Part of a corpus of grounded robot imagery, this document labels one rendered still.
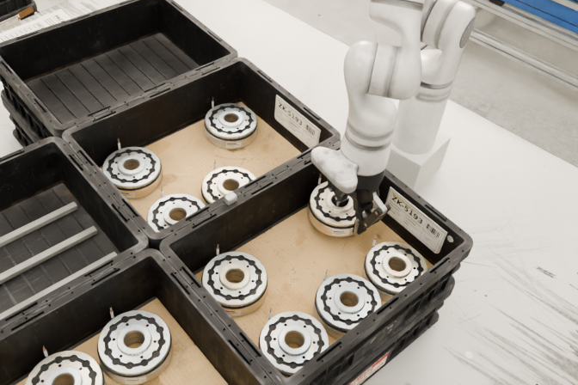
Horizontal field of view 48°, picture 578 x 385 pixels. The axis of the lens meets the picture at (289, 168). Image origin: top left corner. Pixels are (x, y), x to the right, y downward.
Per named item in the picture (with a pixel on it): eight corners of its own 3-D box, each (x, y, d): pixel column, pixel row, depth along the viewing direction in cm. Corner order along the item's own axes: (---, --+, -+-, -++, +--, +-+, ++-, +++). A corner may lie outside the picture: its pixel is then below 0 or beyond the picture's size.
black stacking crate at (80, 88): (162, 34, 155) (159, -9, 147) (239, 100, 141) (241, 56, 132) (-1, 95, 135) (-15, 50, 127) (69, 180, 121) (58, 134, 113)
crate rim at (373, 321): (343, 145, 119) (345, 136, 117) (474, 251, 104) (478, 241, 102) (155, 253, 99) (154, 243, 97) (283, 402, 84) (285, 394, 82)
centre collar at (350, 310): (348, 282, 104) (349, 279, 103) (371, 302, 101) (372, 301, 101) (326, 298, 101) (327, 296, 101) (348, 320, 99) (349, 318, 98)
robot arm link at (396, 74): (416, 106, 86) (441, -2, 82) (350, 93, 86) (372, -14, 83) (415, 100, 92) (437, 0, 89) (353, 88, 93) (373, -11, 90)
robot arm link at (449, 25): (486, -1, 116) (461, 77, 128) (438, -19, 120) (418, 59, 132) (465, 21, 111) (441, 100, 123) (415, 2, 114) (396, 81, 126)
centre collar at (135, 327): (138, 320, 96) (138, 317, 95) (158, 342, 94) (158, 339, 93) (109, 339, 93) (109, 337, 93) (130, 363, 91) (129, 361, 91)
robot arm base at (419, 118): (401, 119, 143) (417, 54, 131) (440, 136, 140) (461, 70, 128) (383, 143, 137) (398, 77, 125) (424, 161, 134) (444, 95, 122)
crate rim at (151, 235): (242, 64, 134) (242, 54, 132) (343, 145, 119) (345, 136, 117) (59, 143, 114) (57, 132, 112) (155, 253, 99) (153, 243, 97)
